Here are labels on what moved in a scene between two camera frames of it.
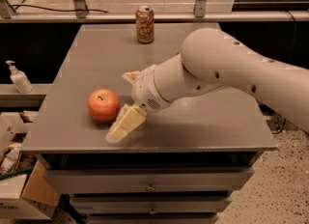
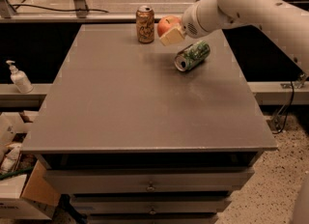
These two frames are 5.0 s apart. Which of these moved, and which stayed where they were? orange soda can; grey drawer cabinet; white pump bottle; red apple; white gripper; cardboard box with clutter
Moved: red apple; white gripper
Stayed: cardboard box with clutter; white pump bottle; grey drawer cabinet; orange soda can
